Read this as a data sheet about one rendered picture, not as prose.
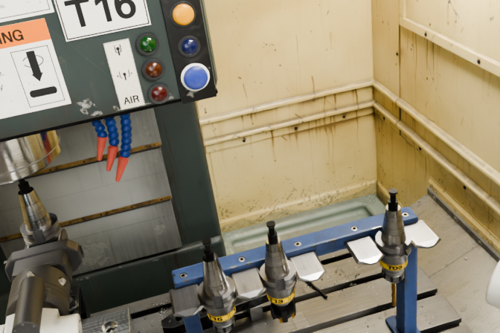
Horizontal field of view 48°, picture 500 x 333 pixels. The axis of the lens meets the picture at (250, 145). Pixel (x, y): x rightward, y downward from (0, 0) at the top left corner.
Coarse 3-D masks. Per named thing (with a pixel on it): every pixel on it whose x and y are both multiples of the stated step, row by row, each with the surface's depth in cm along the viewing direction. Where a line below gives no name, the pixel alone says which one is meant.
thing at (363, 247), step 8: (352, 240) 103; (360, 240) 103; (368, 240) 102; (352, 248) 101; (360, 248) 101; (368, 248) 100; (376, 248) 100; (360, 256) 99; (368, 256) 99; (376, 256) 98; (360, 264) 98; (368, 264) 98
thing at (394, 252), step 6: (378, 234) 102; (408, 234) 101; (378, 240) 101; (408, 240) 100; (378, 246) 100; (384, 246) 99; (390, 246) 99; (396, 246) 99; (402, 246) 99; (408, 246) 99; (384, 252) 100; (390, 252) 99; (396, 252) 98; (402, 252) 100; (408, 252) 100; (390, 258) 99; (396, 258) 99
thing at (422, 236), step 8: (408, 224) 105; (416, 224) 104; (424, 224) 104; (408, 232) 103; (416, 232) 103; (424, 232) 102; (432, 232) 102; (416, 240) 101; (424, 240) 100; (432, 240) 100
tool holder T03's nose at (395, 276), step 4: (384, 268) 104; (384, 272) 104; (388, 272) 103; (392, 272) 102; (396, 272) 102; (400, 272) 103; (404, 272) 104; (384, 276) 104; (388, 276) 103; (392, 276) 103; (396, 276) 103; (400, 276) 103; (404, 276) 104; (388, 280) 104; (392, 280) 103; (396, 280) 103; (400, 280) 103
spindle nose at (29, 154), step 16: (0, 144) 80; (16, 144) 81; (32, 144) 83; (48, 144) 86; (0, 160) 81; (16, 160) 82; (32, 160) 84; (48, 160) 86; (0, 176) 82; (16, 176) 83
